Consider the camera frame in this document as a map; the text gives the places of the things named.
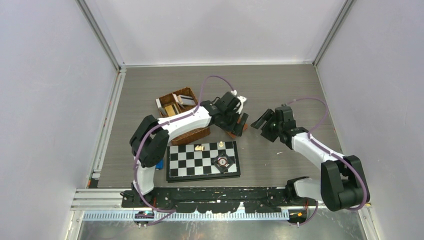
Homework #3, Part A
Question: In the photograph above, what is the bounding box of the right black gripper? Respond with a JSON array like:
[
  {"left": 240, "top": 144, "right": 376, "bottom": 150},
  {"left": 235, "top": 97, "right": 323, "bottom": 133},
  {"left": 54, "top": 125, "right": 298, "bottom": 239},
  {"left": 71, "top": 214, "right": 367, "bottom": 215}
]
[{"left": 250, "top": 108, "right": 283, "bottom": 143}]

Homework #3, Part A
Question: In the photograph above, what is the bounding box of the brown leather card holder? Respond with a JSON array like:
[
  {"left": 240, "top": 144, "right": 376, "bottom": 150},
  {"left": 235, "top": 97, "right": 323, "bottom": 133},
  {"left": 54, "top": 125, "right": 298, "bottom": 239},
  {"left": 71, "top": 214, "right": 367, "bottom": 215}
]
[{"left": 226, "top": 123, "right": 248, "bottom": 139}]

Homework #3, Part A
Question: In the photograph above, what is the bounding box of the white magnetic stripe card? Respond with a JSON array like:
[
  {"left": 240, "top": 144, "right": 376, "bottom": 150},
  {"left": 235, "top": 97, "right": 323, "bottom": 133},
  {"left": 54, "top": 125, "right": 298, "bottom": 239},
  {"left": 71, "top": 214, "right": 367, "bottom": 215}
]
[{"left": 172, "top": 93, "right": 197, "bottom": 107}]

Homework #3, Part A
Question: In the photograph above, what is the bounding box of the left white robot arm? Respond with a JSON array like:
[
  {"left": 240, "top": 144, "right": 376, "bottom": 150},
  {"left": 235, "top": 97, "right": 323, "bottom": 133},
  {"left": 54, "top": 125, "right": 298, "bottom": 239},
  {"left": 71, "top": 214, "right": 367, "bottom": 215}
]
[{"left": 129, "top": 90, "right": 248, "bottom": 207}]

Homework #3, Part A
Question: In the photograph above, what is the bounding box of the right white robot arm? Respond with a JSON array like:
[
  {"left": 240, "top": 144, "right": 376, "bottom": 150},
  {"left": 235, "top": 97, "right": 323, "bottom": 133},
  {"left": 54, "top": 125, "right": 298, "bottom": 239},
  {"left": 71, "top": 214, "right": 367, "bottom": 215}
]
[{"left": 251, "top": 105, "right": 371, "bottom": 212}]

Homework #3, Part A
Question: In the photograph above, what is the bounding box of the black red round object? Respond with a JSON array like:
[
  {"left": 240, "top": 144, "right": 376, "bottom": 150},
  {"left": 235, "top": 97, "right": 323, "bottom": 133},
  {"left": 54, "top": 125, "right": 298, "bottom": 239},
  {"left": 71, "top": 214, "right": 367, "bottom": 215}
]
[{"left": 211, "top": 152, "right": 234, "bottom": 173}]

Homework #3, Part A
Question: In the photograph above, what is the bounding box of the black white chessboard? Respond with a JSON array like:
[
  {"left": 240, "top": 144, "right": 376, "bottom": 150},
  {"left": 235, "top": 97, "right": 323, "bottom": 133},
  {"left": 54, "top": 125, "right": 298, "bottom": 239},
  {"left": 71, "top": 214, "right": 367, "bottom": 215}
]
[{"left": 166, "top": 141, "right": 241, "bottom": 183}]

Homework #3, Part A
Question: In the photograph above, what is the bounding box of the fallen cream chess piece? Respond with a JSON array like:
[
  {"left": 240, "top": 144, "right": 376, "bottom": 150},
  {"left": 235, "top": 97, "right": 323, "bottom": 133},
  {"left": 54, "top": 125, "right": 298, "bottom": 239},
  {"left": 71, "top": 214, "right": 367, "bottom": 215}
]
[{"left": 194, "top": 145, "right": 205, "bottom": 152}]

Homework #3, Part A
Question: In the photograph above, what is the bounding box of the brown woven basket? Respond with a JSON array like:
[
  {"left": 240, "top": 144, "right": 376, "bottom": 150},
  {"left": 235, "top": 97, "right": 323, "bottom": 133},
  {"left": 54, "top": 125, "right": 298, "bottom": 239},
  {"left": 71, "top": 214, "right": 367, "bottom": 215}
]
[{"left": 157, "top": 87, "right": 211, "bottom": 145}]

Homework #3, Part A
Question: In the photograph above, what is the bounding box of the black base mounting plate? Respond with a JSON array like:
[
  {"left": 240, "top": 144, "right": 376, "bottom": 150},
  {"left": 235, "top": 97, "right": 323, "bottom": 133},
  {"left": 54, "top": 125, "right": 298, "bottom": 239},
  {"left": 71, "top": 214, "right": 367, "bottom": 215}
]
[{"left": 120, "top": 186, "right": 316, "bottom": 214}]

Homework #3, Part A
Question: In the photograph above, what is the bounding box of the blue yellow toy truck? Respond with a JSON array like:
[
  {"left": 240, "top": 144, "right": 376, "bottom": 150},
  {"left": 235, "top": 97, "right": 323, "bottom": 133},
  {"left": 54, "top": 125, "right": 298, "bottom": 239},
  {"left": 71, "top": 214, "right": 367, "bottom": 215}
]
[{"left": 155, "top": 159, "right": 164, "bottom": 170}]

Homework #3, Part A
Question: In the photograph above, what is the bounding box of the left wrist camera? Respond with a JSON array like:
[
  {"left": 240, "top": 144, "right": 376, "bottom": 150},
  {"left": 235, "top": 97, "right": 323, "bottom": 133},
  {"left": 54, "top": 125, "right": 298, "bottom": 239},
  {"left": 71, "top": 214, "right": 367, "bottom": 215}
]
[{"left": 231, "top": 90, "right": 247, "bottom": 115}]

